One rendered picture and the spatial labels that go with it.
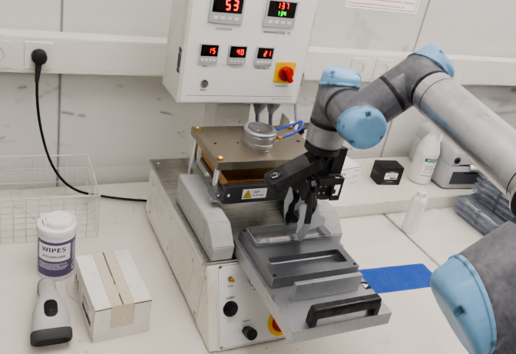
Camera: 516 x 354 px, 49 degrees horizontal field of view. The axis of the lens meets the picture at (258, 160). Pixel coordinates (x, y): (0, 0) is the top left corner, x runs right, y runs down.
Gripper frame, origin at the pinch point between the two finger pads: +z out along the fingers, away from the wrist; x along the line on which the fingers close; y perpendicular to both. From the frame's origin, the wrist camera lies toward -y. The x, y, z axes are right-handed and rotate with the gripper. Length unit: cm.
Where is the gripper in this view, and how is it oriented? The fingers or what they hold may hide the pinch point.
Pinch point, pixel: (291, 227)
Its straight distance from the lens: 120.5
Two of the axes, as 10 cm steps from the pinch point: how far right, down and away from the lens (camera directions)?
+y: 8.9, -0.2, 4.5
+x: -4.1, -4.7, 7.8
